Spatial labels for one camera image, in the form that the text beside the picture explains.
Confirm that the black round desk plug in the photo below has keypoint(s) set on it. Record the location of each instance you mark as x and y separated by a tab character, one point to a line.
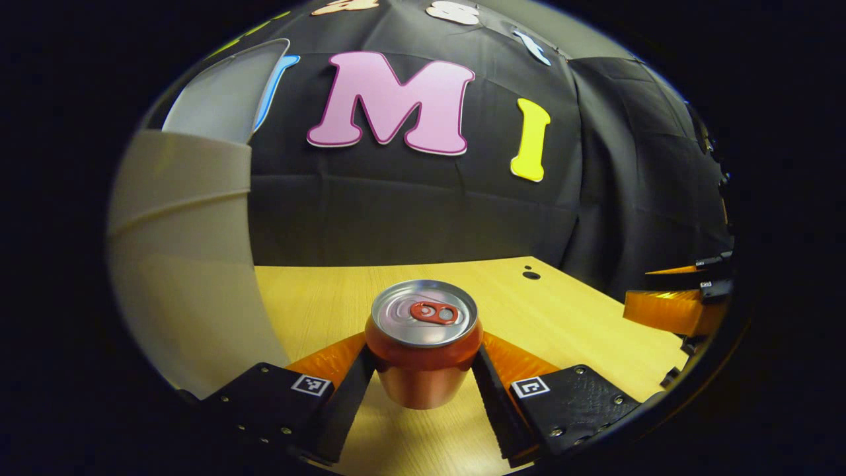
531	274

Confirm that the red pop can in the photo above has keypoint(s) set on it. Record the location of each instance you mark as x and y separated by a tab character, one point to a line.
423	370

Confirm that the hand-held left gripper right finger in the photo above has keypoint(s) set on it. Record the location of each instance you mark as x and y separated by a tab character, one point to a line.
496	410

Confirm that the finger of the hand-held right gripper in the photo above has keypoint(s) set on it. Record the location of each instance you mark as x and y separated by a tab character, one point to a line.
667	311
687	268

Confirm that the black backdrop cloth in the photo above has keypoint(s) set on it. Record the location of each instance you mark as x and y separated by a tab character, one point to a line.
410	211

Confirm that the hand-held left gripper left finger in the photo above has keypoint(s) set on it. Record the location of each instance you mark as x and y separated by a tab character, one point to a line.
340	410

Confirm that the white desktop garbage bin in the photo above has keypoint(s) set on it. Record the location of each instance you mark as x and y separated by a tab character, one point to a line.
185	264

